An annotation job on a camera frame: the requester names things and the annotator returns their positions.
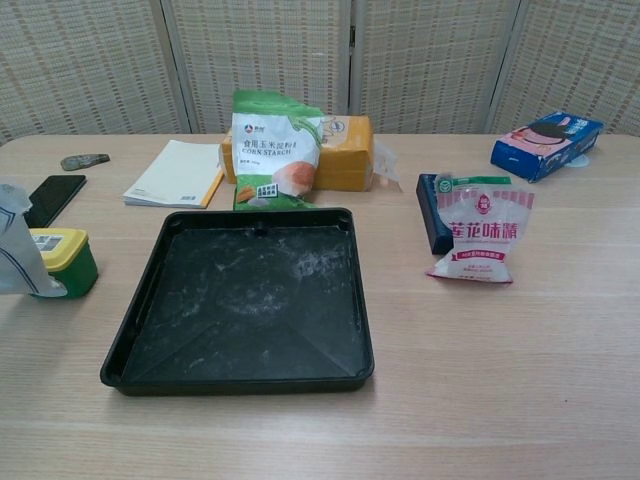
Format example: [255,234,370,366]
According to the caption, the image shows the orange packaged block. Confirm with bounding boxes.
[219,115,402,192]

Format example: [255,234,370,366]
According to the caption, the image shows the white blue sugar bag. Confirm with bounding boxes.
[0,181,68,298]

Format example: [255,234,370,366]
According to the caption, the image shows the pink white seasoning bag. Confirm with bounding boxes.
[425,173,536,286]

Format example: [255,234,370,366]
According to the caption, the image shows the green tub with yellow lid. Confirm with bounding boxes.
[27,227,100,301]

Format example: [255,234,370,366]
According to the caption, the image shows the woven folding screen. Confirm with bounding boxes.
[0,0,640,146]

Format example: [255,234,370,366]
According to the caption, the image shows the green white corn starch bag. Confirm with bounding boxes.
[231,88,324,211]

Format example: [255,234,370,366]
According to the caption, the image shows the dark blue box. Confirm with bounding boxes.
[416,173,455,256]

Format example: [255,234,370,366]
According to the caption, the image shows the white paper notebook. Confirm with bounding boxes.
[122,139,225,210]

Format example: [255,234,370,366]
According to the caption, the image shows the blue cookie box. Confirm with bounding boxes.
[490,111,605,184]

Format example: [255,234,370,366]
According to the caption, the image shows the black plastic tray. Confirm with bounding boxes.
[99,207,376,398]

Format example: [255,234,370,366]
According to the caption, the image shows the black smartphone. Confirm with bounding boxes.
[22,174,88,229]

